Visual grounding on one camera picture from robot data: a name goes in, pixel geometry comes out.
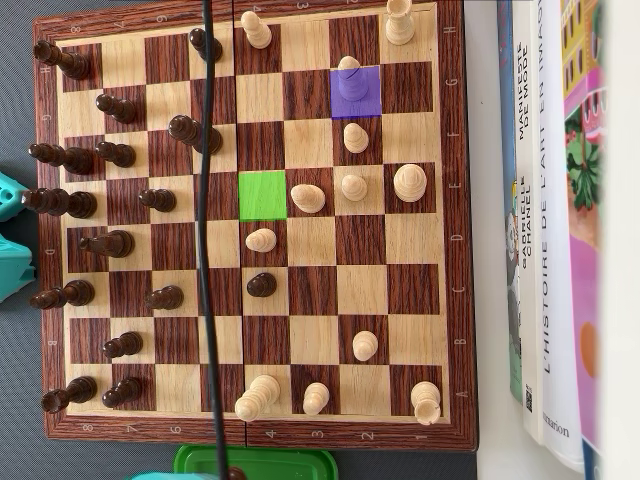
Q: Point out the dark wooden pawn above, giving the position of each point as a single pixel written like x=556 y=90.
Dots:
x=196 y=42
x=120 y=155
x=127 y=344
x=127 y=390
x=262 y=285
x=122 y=110
x=170 y=298
x=162 y=201

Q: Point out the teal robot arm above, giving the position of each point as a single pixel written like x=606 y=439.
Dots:
x=160 y=476

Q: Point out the white art history book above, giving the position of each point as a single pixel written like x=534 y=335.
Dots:
x=560 y=300

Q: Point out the dark wooden queen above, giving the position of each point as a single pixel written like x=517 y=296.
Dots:
x=182 y=127

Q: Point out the dark wooden bishop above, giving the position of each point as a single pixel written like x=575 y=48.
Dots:
x=75 y=160
x=77 y=292

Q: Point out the wooden chessboard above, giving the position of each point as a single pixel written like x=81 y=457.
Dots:
x=310 y=240

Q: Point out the dark wooden rook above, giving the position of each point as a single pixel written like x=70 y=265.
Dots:
x=80 y=390
x=75 y=65

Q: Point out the blue illustrated book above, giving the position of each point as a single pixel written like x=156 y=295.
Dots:
x=506 y=100

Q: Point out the light wooden rook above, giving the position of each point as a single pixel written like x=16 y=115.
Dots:
x=425 y=400
x=400 y=27

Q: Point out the pink illustrated book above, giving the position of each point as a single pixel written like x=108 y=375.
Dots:
x=585 y=280

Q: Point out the light wooden pawn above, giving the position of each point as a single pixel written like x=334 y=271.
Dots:
x=316 y=397
x=365 y=345
x=260 y=240
x=259 y=35
x=356 y=140
x=354 y=187

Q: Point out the green plastic container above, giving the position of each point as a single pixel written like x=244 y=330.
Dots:
x=280 y=465

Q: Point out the light wooden king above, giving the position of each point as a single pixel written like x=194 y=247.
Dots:
x=410 y=182

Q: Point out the dark wooden king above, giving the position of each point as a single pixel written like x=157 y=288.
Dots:
x=75 y=204

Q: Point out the white Gabrielle Chanel book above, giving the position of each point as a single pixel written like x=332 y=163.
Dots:
x=532 y=310

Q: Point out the light wooden queen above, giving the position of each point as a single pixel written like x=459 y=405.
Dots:
x=260 y=395

